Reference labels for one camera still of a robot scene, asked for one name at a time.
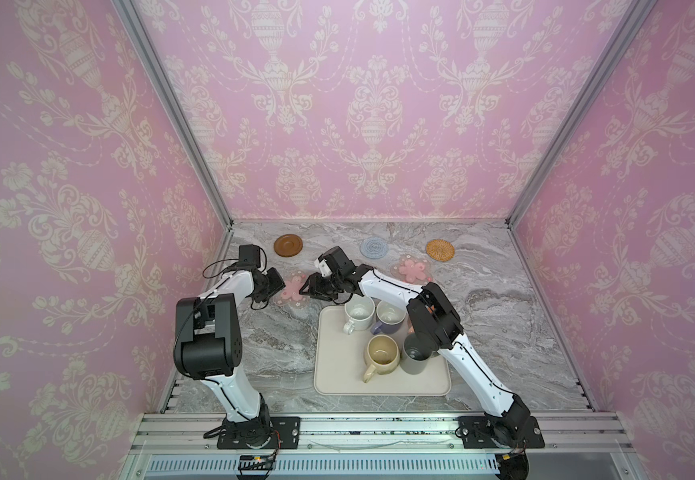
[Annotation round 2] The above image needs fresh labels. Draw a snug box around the pink flower coaster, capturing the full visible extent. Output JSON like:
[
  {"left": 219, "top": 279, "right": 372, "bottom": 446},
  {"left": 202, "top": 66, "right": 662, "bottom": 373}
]
[
  {"left": 393, "top": 254, "right": 433, "bottom": 285},
  {"left": 274, "top": 271, "right": 309, "bottom": 309}
]

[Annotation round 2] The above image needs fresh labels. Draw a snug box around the brown wooden round coaster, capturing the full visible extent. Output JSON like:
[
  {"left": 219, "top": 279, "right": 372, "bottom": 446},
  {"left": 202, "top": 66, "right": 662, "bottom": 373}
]
[{"left": 273, "top": 234, "right": 303, "bottom": 258}]

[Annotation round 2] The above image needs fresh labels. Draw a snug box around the blue woven round coaster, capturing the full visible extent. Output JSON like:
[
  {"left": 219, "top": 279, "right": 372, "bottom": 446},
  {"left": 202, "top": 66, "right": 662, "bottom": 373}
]
[{"left": 359, "top": 237, "right": 389, "bottom": 260}]

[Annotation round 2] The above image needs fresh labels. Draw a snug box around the tan rattan round coaster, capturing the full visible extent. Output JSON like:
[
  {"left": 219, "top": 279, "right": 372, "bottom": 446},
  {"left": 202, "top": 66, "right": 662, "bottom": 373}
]
[{"left": 425, "top": 239, "right": 455, "bottom": 262}]

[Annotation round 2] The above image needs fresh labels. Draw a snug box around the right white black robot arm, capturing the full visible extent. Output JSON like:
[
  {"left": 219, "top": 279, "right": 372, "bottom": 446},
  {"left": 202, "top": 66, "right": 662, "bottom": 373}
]
[{"left": 299, "top": 246, "right": 545, "bottom": 449}]

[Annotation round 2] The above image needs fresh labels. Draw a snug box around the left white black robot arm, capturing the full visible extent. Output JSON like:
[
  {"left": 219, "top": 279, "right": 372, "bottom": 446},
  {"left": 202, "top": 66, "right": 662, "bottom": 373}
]
[{"left": 173, "top": 268, "right": 284, "bottom": 449}]

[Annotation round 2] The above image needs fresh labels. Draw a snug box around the white ceramic mug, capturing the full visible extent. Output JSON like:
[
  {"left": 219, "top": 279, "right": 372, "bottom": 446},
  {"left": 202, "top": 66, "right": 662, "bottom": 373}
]
[{"left": 342, "top": 295, "right": 375, "bottom": 335}]

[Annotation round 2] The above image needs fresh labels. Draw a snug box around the lavender ceramic mug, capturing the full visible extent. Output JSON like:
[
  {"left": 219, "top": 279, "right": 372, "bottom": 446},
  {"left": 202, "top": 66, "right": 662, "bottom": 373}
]
[{"left": 371, "top": 301, "right": 407, "bottom": 335}]

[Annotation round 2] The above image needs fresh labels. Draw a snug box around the beige rectangular tray mat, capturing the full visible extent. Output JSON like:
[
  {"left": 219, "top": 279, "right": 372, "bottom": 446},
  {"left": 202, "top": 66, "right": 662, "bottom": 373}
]
[{"left": 313, "top": 306, "right": 451, "bottom": 396}]

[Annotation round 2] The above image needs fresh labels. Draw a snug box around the yellow ceramic mug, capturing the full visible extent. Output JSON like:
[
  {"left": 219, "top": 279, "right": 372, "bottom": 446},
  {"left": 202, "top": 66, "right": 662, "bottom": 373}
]
[{"left": 363, "top": 334, "right": 401, "bottom": 383}]

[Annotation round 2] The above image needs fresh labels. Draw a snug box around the grey green ceramic mug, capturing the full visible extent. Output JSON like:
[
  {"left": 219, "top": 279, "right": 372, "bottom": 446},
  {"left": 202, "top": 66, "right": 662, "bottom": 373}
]
[{"left": 399, "top": 333, "right": 437, "bottom": 375}]

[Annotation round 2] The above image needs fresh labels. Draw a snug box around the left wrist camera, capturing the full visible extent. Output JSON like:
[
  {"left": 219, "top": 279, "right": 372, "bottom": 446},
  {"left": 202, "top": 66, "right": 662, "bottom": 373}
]
[{"left": 236, "top": 244, "right": 262, "bottom": 270}]

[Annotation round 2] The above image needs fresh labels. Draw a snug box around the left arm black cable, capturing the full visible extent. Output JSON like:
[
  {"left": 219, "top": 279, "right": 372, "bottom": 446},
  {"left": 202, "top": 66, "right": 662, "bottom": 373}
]
[{"left": 201, "top": 257, "right": 240, "bottom": 281}]

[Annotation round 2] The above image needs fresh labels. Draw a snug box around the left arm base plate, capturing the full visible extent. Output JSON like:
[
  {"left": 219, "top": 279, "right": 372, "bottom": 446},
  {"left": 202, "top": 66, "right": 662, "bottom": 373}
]
[{"left": 216, "top": 416, "right": 301, "bottom": 450}]

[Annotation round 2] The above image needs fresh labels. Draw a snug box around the aluminium front rail frame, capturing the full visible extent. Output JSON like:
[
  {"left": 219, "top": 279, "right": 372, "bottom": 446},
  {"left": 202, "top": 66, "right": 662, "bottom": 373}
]
[{"left": 119, "top": 411, "right": 647, "bottom": 479}]

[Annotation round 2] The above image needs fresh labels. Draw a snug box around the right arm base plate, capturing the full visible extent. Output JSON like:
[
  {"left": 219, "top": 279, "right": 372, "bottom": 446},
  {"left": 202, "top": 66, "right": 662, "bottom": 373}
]
[{"left": 455, "top": 415, "right": 545, "bottom": 450}]

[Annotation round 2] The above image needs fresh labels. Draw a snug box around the left aluminium corner post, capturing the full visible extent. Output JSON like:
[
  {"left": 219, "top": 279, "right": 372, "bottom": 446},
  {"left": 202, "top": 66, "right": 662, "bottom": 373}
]
[{"left": 111, "top": 0, "right": 233, "bottom": 231}]

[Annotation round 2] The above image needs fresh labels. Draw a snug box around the aluminium corner post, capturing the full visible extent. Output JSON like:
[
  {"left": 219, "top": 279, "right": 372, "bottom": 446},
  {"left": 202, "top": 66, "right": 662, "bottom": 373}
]
[
  {"left": 505, "top": 0, "right": 657, "bottom": 233},
  {"left": 111, "top": 0, "right": 233, "bottom": 231}
]

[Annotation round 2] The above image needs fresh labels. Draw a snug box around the right aluminium corner post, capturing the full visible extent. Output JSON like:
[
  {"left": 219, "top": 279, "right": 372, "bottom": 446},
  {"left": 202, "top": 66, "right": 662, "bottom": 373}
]
[{"left": 505, "top": 0, "right": 657, "bottom": 233}]

